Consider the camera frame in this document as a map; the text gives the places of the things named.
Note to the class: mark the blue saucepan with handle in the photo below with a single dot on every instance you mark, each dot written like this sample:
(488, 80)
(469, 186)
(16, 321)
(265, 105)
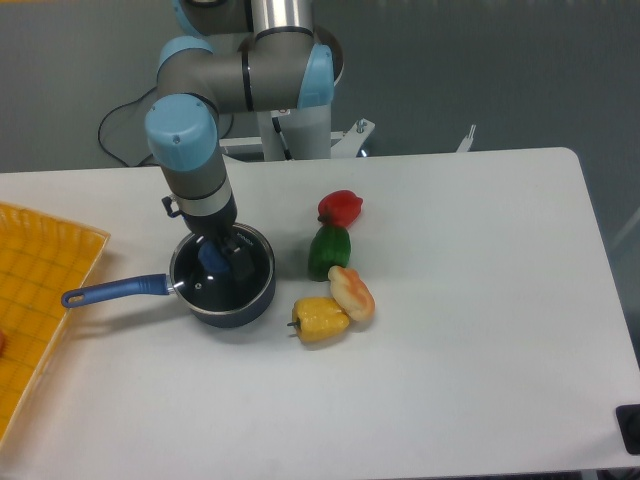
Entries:
(210, 255)

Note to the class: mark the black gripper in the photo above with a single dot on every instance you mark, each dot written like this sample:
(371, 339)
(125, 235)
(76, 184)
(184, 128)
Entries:
(218, 227)

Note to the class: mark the black corner object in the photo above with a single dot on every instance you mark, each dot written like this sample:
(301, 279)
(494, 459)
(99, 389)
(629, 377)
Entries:
(628, 418)

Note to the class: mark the yellow plastic basket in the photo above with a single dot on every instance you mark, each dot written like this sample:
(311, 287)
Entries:
(42, 257)

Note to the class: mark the white bracket with bolt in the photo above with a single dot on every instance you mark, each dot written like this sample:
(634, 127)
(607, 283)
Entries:
(467, 141)

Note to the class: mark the yellow bell pepper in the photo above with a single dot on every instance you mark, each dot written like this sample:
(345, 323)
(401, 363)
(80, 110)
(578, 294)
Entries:
(318, 318)

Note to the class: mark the red bell pepper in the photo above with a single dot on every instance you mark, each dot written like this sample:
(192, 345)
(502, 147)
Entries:
(340, 208)

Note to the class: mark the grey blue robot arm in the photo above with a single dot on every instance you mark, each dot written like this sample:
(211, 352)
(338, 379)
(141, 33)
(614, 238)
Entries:
(181, 126)

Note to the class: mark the green bell pepper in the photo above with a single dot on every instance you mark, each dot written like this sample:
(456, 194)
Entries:
(331, 246)

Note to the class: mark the glass lid blue knob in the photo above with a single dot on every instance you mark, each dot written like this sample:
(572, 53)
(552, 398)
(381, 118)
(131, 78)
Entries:
(218, 297)

